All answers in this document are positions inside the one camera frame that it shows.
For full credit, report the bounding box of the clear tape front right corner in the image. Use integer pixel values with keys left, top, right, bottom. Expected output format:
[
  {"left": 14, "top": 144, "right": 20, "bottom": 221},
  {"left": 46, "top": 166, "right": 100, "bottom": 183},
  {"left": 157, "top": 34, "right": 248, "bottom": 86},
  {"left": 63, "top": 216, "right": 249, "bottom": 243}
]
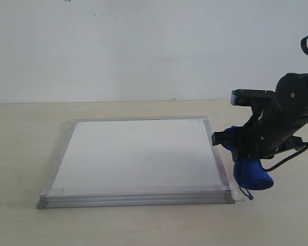
[{"left": 217, "top": 184, "right": 245, "bottom": 204}]

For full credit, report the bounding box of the white whiteboard with aluminium frame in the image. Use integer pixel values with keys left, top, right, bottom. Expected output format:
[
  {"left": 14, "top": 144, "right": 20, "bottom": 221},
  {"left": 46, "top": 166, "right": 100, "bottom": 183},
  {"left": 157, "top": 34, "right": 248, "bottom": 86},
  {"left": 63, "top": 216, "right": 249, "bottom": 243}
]
[{"left": 36, "top": 116, "right": 235, "bottom": 210}]

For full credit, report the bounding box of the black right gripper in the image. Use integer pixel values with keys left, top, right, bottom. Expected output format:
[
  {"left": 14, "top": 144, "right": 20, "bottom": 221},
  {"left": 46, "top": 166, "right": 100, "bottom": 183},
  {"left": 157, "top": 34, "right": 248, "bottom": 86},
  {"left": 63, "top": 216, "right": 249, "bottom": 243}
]
[{"left": 211, "top": 102, "right": 304, "bottom": 159}]

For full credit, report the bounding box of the blue cloth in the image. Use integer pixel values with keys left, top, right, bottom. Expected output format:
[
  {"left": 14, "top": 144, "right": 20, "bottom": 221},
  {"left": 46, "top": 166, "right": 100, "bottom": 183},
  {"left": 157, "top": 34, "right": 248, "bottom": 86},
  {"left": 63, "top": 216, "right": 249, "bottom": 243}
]
[{"left": 220, "top": 125, "right": 274, "bottom": 202}]

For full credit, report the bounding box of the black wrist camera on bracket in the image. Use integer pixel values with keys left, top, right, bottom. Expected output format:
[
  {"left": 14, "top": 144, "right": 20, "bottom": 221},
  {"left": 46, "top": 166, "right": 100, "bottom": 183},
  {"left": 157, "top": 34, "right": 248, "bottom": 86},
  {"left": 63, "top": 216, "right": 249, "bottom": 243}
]
[{"left": 230, "top": 89, "right": 275, "bottom": 113}]

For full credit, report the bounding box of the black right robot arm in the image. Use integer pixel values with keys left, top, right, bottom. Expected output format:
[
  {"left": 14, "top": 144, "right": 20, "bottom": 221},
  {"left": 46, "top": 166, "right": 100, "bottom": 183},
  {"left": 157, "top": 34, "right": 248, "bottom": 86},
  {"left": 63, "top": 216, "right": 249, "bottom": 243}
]
[{"left": 211, "top": 73, "right": 308, "bottom": 159}]

